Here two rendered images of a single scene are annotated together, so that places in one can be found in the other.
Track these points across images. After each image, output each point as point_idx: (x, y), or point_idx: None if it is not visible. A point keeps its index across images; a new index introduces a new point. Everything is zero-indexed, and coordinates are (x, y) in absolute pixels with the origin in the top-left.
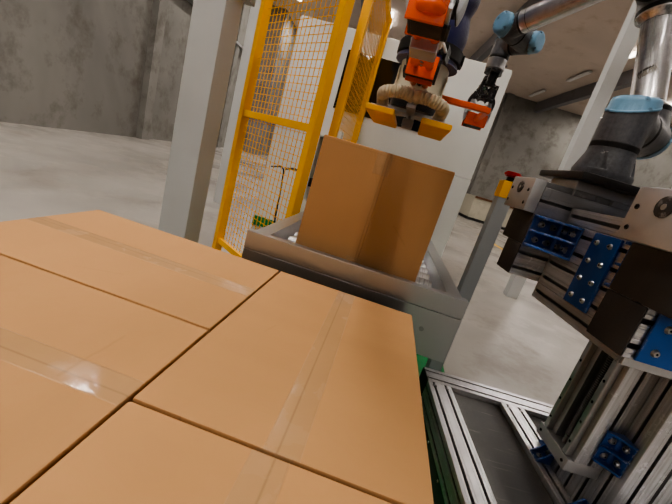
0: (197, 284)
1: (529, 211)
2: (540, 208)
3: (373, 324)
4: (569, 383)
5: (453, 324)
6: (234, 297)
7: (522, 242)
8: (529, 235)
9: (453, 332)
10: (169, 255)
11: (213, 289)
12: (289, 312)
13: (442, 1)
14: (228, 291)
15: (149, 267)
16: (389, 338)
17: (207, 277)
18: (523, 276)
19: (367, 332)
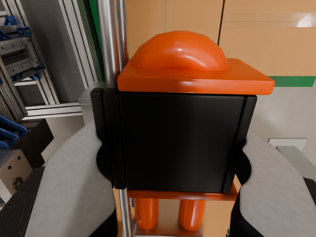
0: (257, 3)
1: (14, 149)
2: (1, 154)
3: (139, 37)
4: (14, 68)
5: (88, 90)
6: (230, 3)
7: (27, 132)
8: (19, 135)
9: (88, 89)
10: (288, 35)
11: (246, 4)
12: (193, 10)
13: (149, 69)
14: (236, 9)
15: (293, 3)
16: (127, 24)
17: (255, 20)
18: (32, 119)
19: (142, 21)
